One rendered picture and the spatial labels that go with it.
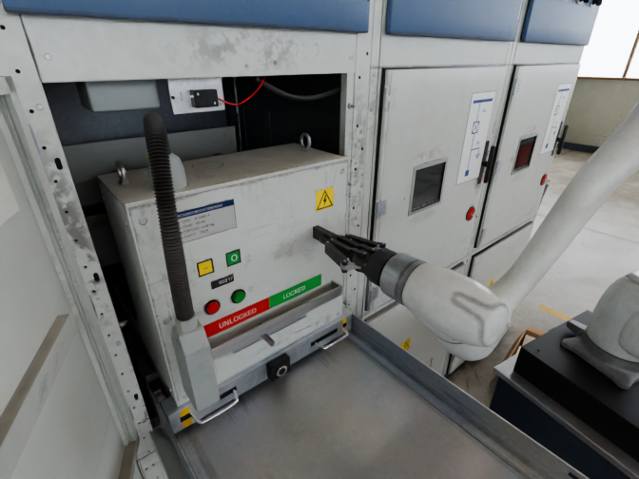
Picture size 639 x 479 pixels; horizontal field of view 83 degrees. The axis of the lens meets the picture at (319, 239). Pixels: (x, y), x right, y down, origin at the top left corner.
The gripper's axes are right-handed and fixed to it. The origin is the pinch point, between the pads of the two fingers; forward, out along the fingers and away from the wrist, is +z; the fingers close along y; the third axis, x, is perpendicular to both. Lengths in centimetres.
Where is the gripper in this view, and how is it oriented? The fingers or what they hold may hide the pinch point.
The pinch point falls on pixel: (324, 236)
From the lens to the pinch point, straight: 83.6
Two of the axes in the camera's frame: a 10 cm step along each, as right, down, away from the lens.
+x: 0.0, -8.9, -4.5
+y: 7.7, -2.9, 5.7
